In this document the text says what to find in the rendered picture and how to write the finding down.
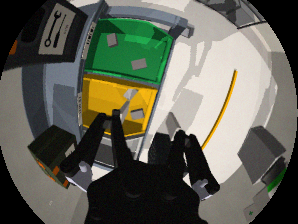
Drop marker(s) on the green open bin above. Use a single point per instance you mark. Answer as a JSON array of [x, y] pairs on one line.
[[137, 39]]

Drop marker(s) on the grey metal shelf rack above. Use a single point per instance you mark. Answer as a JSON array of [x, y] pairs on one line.
[[48, 90]]

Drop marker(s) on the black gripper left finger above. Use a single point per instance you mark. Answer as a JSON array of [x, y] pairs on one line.
[[76, 166]]

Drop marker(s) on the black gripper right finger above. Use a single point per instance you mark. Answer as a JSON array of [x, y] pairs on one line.
[[200, 176]]

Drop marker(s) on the grey open bin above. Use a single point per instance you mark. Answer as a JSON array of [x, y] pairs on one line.
[[104, 153]]

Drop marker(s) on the yellow bin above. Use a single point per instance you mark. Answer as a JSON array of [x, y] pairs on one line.
[[98, 96]]

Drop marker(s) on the yellow long bar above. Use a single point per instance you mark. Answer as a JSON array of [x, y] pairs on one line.
[[222, 110]]

